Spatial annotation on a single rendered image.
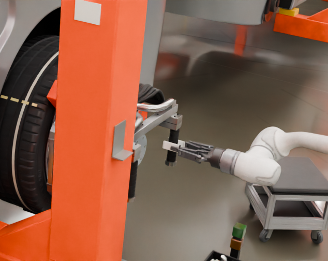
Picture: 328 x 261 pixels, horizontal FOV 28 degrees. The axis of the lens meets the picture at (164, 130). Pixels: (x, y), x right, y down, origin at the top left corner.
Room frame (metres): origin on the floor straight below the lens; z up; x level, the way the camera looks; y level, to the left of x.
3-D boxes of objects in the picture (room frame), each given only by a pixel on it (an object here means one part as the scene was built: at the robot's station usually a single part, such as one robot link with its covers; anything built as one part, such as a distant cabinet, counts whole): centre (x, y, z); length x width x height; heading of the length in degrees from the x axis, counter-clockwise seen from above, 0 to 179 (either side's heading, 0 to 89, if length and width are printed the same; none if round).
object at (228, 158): (2.16, -0.25, 0.83); 0.09 x 0.06 x 0.09; 157
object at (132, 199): (1.94, 0.09, 0.83); 0.04 x 0.04 x 0.16
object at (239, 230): (2.00, -0.31, 0.64); 0.04 x 0.04 x 0.04; 67
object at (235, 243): (2.00, -0.31, 0.59); 0.04 x 0.04 x 0.04; 67
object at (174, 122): (2.26, -0.01, 0.93); 0.09 x 0.05 x 0.05; 67
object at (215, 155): (2.19, -0.19, 0.83); 0.09 x 0.08 x 0.07; 67
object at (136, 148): (1.95, 0.12, 0.93); 0.09 x 0.05 x 0.05; 67
